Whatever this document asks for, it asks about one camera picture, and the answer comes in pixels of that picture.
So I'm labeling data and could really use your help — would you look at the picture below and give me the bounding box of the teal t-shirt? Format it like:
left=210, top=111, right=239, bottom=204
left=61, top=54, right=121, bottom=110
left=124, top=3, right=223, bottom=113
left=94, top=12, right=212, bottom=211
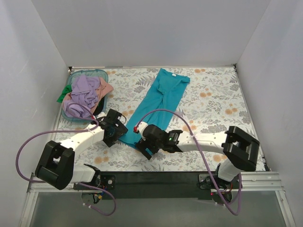
left=120, top=69, right=190, bottom=148

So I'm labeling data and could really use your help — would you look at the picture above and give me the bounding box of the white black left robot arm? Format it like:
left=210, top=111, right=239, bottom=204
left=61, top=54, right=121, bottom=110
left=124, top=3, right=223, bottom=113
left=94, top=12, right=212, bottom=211
left=35, top=109, right=128, bottom=190

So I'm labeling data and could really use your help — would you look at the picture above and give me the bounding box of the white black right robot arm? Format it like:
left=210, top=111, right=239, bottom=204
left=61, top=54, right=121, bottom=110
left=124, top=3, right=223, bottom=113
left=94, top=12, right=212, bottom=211
left=134, top=122, right=260, bottom=188

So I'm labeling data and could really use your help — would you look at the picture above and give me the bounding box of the pink t-shirt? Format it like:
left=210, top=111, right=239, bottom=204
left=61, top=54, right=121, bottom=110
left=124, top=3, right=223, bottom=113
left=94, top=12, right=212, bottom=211
left=63, top=75, right=114, bottom=106

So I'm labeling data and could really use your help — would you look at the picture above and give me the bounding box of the lavender t-shirt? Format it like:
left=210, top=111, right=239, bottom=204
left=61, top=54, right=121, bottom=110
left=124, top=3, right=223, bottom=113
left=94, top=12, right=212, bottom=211
left=63, top=74, right=101, bottom=118

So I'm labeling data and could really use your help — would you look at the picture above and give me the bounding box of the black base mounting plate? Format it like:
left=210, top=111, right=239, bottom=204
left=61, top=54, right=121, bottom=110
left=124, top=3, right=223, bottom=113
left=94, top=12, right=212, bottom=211
left=73, top=171, right=243, bottom=201

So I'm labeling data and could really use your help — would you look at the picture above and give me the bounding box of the clear teal plastic basket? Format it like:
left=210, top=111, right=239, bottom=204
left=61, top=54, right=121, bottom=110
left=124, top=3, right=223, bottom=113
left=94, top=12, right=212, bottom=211
left=61, top=69, right=108, bottom=123

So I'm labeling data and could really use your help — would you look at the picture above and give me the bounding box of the green t-shirt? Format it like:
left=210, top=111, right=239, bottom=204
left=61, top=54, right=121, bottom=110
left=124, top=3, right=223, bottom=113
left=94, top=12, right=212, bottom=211
left=56, top=85, right=72, bottom=103

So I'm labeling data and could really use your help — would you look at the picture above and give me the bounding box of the floral patterned table mat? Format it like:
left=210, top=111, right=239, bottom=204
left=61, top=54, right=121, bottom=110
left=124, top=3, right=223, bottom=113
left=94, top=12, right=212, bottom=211
left=47, top=67, right=266, bottom=172

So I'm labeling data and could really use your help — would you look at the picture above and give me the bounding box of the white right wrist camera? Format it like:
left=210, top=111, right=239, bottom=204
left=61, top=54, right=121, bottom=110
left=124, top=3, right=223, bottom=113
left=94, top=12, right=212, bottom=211
left=134, top=122, right=148, bottom=138

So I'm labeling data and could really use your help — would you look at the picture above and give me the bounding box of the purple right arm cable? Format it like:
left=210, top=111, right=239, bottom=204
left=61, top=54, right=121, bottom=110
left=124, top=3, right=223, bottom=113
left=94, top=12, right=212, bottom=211
left=137, top=109, right=242, bottom=216

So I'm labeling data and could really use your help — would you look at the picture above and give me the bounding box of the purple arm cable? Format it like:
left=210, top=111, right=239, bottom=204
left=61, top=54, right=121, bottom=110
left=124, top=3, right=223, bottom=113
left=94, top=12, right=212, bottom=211
left=137, top=109, right=242, bottom=216
left=15, top=101, right=117, bottom=216

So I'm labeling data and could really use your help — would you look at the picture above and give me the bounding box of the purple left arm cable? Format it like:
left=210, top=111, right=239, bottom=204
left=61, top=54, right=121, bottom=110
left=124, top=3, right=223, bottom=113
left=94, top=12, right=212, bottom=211
left=15, top=101, right=117, bottom=216

